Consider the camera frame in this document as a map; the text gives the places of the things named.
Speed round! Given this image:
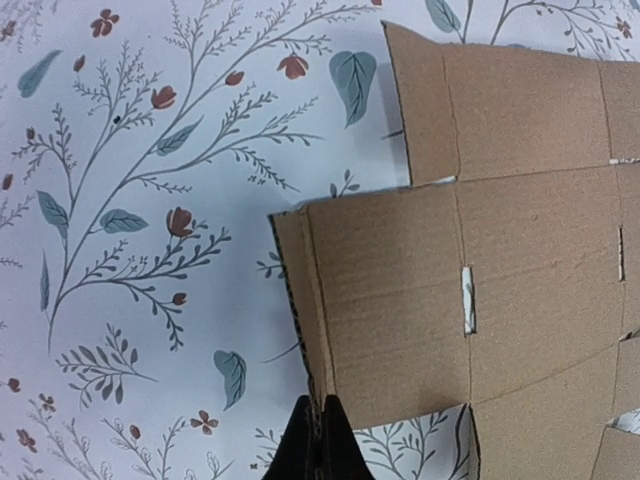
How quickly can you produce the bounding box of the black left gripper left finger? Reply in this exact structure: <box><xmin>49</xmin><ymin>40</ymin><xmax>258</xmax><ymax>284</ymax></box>
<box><xmin>262</xmin><ymin>395</ymin><xmax>316</xmax><ymax>480</ymax></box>

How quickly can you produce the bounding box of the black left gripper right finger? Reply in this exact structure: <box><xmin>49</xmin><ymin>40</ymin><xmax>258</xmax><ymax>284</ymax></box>
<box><xmin>319</xmin><ymin>395</ymin><xmax>373</xmax><ymax>480</ymax></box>

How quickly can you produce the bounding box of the brown cardboard box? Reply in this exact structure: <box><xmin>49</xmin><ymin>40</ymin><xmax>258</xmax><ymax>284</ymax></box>
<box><xmin>272</xmin><ymin>23</ymin><xmax>639</xmax><ymax>479</ymax></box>

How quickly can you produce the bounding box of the floral patterned table mat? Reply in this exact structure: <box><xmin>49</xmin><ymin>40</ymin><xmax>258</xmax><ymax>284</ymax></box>
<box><xmin>1</xmin><ymin>1</ymin><xmax>639</xmax><ymax>479</ymax></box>

